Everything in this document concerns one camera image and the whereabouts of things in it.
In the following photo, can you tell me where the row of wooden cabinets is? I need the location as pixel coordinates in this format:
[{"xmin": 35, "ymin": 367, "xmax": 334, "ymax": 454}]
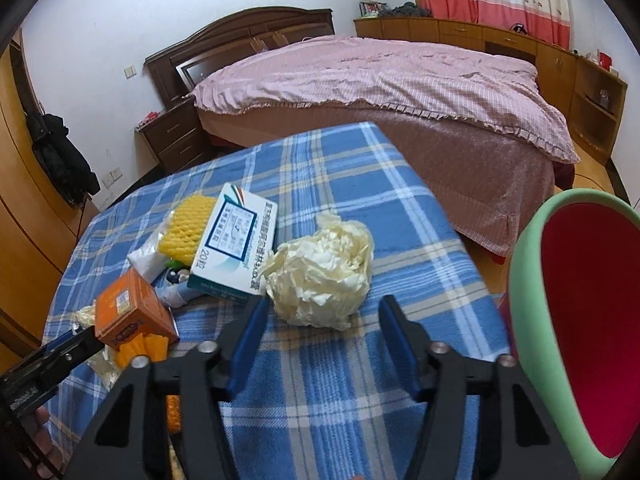
[{"xmin": 354, "ymin": 16, "xmax": 581, "ymax": 126}]

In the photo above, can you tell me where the blue green plastic toy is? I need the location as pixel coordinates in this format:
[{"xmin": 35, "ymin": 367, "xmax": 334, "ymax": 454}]
[{"xmin": 160, "ymin": 260, "xmax": 202, "ymax": 308}]

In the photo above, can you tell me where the orange cardboard box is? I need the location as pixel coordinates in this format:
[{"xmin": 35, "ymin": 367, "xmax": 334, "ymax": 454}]
[{"xmin": 94, "ymin": 267, "xmax": 181, "ymax": 353}]

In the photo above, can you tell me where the dark wooden nightstand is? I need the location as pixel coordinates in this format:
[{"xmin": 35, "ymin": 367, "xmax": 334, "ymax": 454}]
[{"xmin": 136, "ymin": 96, "xmax": 213, "ymax": 176}]

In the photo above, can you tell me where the bed with pink cover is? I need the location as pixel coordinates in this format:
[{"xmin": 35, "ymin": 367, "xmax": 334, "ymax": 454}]
[{"xmin": 192, "ymin": 35, "xmax": 581, "ymax": 163}]

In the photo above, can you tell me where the dark wooden headboard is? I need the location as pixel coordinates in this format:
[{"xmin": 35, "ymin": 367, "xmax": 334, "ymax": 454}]
[{"xmin": 144, "ymin": 7, "xmax": 335, "ymax": 111}]

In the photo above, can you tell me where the person's left hand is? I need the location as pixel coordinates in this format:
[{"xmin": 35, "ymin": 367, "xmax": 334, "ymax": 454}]
[{"xmin": 20, "ymin": 405, "xmax": 66, "ymax": 472}]

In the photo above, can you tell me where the green bin with red inside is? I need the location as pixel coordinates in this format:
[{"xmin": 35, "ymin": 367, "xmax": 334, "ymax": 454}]
[{"xmin": 509, "ymin": 188, "xmax": 640, "ymax": 480}]

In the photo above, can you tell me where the blue plaid blanket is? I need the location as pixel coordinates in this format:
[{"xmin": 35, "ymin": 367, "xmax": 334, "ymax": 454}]
[{"xmin": 42, "ymin": 121, "xmax": 511, "ymax": 480}]

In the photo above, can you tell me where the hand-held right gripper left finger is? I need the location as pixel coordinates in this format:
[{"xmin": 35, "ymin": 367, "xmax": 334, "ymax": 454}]
[{"xmin": 65, "ymin": 295, "xmax": 273, "ymax": 480}]

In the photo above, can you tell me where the cream paper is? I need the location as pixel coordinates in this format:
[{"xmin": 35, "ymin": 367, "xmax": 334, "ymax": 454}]
[{"xmin": 261, "ymin": 211, "xmax": 376, "ymax": 332}]

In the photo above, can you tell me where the cream plastic bag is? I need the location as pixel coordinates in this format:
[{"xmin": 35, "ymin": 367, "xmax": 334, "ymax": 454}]
[{"xmin": 74, "ymin": 305, "xmax": 122, "ymax": 392}]

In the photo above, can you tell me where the wooden wardrobe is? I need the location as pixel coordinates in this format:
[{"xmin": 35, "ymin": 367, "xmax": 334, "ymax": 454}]
[{"xmin": 0, "ymin": 30, "xmax": 101, "ymax": 376}]

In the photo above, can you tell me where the white plastic packet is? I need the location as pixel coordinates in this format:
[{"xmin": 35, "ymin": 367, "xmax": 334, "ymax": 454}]
[{"xmin": 127, "ymin": 220, "xmax": 173, "ymax": 283}]

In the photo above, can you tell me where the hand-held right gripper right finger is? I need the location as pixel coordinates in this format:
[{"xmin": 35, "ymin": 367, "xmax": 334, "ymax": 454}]
[{"xmin": 378, "ymin": 294, "xmax": 581, "ymax": 480}]

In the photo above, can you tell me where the open wooden shelf cabinet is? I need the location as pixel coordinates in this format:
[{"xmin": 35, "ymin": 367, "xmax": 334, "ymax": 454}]
[{"xmin": 570, "ymin": 55, "xmax": 628, "ymax": 166}]

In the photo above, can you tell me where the dark clothes pile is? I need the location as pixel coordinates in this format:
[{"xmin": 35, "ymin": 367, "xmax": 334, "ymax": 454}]
[{"xmin": 382, "ymin": 2, "xmax": 433, "ymax": 18}]

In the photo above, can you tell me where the white cardboard box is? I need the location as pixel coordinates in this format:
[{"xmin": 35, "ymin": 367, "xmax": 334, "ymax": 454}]
[{"xmin": 186, "ymin": 182, "xmax": 281, "ymax": 303}]

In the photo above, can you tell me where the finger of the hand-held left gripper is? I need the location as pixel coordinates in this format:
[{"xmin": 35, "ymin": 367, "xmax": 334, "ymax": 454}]
[{"xmin": 39, "ymin": 326, "xmax": 103, "ymax": 370}]

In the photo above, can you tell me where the black jacket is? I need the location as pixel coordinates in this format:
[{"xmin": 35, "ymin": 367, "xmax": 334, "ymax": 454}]
[{"xmin": 27, "ymin": 112, "xmax": 101, "ymax": 206}]

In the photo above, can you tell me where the bed with brown skirt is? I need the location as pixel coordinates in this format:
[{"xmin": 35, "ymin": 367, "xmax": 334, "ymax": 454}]
[{"xmin": 197, "ymin": 95, "xmax": 558, "ymax": 256}]

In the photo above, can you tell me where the yellow foam fruit net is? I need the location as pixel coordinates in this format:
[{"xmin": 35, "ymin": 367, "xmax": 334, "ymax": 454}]
[{"xmin": 157, "ymin": 194, "xmax": 221, "ymax": 268}]

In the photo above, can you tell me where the orange paper scrap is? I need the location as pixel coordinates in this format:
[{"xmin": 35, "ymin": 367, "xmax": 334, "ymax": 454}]
[{"xmin": 115, "ymin": 332, "xmax": 171, "ymax": 368}]

